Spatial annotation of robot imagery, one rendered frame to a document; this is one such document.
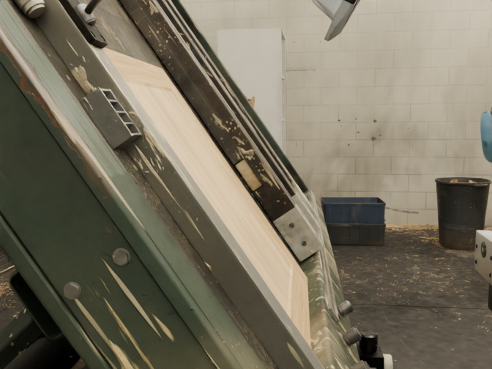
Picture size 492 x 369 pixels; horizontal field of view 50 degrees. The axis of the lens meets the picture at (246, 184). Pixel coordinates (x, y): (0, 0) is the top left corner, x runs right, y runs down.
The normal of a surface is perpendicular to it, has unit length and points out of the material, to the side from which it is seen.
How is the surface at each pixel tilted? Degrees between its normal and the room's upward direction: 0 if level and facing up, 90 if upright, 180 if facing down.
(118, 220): 90
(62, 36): 90
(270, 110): 90
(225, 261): 90
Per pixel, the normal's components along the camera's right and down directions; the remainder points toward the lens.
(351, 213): -0.06, 0.13
